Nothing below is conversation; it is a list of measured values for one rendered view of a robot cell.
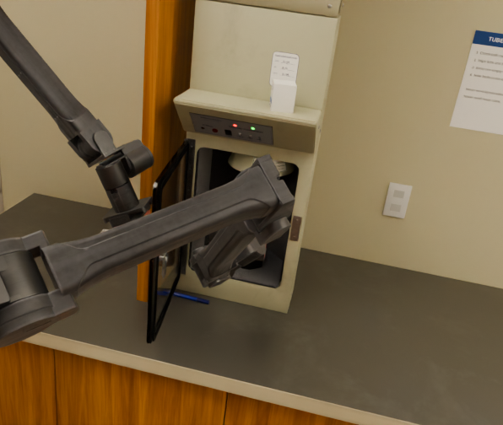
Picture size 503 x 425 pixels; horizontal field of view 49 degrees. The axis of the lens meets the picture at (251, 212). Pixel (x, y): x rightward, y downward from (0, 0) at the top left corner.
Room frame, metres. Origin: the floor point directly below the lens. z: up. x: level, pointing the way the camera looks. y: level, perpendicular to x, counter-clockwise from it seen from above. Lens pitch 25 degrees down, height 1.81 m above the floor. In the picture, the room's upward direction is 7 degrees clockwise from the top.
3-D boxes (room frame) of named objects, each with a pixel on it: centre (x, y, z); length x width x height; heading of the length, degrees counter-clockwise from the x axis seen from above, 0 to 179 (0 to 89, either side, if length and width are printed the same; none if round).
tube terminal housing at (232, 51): (1.40, 0.01, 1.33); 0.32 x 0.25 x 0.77; 81
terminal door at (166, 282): (1.13, 0.19, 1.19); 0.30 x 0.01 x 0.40; 177
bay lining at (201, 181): (1.40, 0.01, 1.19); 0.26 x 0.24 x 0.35; 81
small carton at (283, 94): (1.21, -0.04, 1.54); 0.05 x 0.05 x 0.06; 4
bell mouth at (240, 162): (1.37, -0.01, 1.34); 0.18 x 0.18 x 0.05
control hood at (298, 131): (1.22, 0.04, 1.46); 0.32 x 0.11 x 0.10; 81
